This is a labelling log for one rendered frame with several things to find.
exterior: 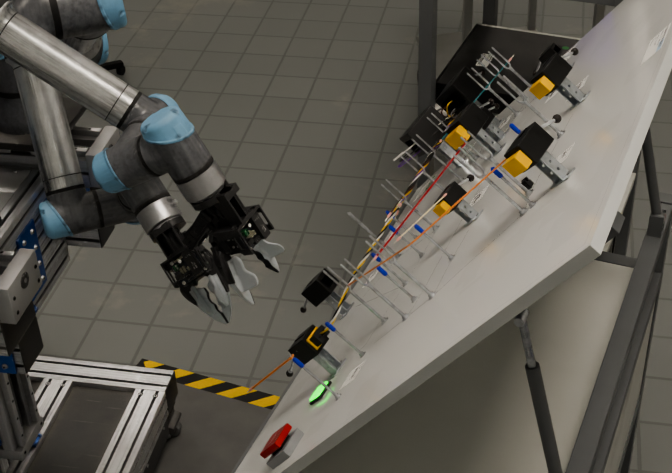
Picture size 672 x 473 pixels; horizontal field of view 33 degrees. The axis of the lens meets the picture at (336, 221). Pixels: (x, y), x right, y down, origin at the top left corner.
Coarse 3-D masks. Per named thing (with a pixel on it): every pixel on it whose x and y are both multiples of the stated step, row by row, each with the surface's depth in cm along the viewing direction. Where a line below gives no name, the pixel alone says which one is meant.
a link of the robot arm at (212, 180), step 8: (208, 168) 183; (216, 168) 185; (200, 176) 182; (208, 176) 183; (216, 176) 184; (224, 176) 187; (176, 184) 185; (184, 184) 183; (192, 184) 183; (200, 184) 183; (208, 184) 183; (216, 184) 184; (184, 192) 185; (192, 192) 184; (200, 192) 183; (208, 192) 184; (216, 192) 185; (192, 200) 185; (200, 200) 184
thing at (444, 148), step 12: (432, 108) 254; (420, 120) 253; (432, 120) 254; (408, 132) 252; (420, 132) 253; (432, 132) 253; (408, 144) 258; (420, 144) 252; (432, 144) 253; (444, 144) 256; (420, 156) 258; (456, 168) 258
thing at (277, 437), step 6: (282, 426) 187; (288, 426) 186; (276, 432) 187; (282, 432) 184; (288, 432) 185; (270, 438) 188; (276, 438) 184; (282, 438) 184; (288, 438) 186; (270, 444) 184; (276, 444) 182; (282, 444) 184; (264, 450) 185; (270, 450) 184; (276, 450) 185; (264, 456) 185
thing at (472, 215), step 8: (472, 176) 202; (456, 184) 199; (448, 192) 198; (456, 192) 199; (464, 192) 199; (440, 200) 198; (448, 200) 198; (456, 200) 198; (464, 200) 200; (456, 208) 201; (464, 208) 199; (472, 208) 200; (464, 216) 201; (472, 216) 199
